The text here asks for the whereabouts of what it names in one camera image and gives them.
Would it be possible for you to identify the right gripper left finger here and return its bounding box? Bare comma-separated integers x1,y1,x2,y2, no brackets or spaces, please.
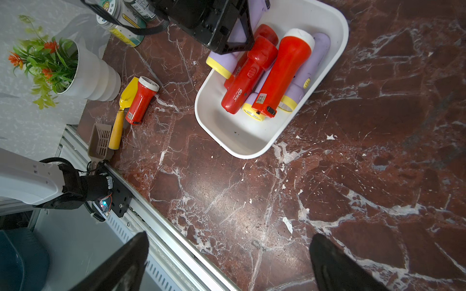
72,232,149,291

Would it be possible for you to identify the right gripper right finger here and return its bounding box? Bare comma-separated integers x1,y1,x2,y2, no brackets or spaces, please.
309,234,387,291

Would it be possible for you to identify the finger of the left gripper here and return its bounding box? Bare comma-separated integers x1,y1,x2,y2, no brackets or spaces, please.
218,1,254,55

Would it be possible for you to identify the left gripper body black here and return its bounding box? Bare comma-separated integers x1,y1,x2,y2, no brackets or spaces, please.
149,0,242,55

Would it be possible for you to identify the white plastic storage box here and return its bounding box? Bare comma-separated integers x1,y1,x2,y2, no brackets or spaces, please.
195,1,349,159

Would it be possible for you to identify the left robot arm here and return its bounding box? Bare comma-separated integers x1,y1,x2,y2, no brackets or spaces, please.
1,1,254,209

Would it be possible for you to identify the silver round tin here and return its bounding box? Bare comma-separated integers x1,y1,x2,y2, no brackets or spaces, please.
120,0,169,36

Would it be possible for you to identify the green label round tin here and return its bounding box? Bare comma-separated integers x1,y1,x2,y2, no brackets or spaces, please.
95,0,146,48

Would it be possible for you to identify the teal bin outside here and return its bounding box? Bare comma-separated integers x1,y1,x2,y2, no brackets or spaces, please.
1,228,50,291

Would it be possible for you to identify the yellow toy shovel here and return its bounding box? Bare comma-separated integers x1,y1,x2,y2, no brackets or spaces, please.
109,77,138,150

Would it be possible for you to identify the artificial flower plant pot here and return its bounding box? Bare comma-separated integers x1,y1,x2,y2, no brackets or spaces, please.
8,15,121,110

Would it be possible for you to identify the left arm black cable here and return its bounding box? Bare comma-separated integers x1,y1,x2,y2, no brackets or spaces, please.
79,0,170,36

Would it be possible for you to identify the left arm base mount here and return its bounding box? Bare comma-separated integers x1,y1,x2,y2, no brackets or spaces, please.
84,162,133,223

